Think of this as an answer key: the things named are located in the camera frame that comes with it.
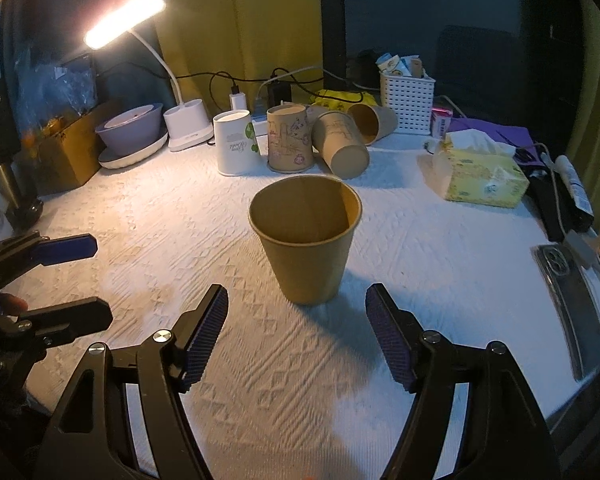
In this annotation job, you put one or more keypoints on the person's left hand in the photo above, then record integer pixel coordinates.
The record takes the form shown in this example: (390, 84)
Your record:
(12, 303)

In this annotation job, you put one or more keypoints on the printed brown paper cup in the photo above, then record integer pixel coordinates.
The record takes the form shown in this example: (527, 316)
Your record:
(342, 145)
(290, 140)

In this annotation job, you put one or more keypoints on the metal flask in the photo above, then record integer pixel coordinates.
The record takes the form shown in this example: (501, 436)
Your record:
(15, 195)

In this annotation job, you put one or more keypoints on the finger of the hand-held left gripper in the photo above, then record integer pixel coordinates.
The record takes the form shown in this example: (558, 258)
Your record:
(67, 250)
(75, 315)

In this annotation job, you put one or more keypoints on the white power strip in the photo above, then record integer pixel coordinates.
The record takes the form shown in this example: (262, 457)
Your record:
(260, 122)

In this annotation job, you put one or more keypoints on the white desk lamp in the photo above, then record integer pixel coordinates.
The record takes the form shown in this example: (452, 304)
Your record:
(187, 125)

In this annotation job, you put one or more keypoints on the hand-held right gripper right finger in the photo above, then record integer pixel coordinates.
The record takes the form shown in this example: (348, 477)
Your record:
(390, 340)

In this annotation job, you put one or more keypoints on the pink small box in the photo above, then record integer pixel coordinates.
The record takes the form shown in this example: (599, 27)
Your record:
(442, 122)

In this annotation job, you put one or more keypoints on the yellow curtain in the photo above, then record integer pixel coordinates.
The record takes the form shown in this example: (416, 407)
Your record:
(230, 25)

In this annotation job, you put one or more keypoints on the plain brown paper cup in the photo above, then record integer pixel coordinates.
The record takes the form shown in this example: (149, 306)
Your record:
(307, 255)
(377, 120)

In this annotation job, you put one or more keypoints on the black folded umbrella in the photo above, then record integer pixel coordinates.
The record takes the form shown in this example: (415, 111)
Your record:
(562, 205)

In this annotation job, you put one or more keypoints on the white tube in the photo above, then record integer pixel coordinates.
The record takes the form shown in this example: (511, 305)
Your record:
(575, 185)

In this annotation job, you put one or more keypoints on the black charger plug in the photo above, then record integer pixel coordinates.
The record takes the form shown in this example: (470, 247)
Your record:
(279, 92)

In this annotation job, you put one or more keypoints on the white plastic basket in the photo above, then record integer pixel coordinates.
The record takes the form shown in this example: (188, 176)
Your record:
(407, 102)

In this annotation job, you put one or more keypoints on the packets in basket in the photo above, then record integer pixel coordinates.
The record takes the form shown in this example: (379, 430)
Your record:
(402, 66)

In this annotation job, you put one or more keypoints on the cardboard box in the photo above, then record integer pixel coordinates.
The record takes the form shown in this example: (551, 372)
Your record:
(72, 152)

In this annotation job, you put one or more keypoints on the yellow tissue pack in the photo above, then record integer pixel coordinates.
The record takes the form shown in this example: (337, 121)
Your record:
(480, 177)

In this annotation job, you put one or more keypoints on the purple bowl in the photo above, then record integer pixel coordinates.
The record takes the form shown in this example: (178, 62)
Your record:
(130, 127)

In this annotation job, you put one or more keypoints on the white printed cup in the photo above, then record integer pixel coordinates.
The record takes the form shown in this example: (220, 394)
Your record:
(235, 145)

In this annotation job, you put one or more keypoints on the white plate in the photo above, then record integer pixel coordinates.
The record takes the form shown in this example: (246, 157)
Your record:
(140, 156)

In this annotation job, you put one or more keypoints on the white charger plug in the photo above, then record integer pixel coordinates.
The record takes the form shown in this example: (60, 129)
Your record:
(238, 101)

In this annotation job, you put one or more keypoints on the yellow snack packet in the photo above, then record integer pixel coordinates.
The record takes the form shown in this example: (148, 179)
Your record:
(345, 99)

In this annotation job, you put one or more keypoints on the blue plastic bag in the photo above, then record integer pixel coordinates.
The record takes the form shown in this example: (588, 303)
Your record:
(55, 87)

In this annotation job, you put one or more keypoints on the purple cloth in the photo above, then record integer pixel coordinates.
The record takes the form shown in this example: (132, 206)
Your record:
(500, 132)

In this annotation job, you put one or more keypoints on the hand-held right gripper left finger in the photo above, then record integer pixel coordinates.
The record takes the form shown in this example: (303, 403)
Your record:
(205, 340)

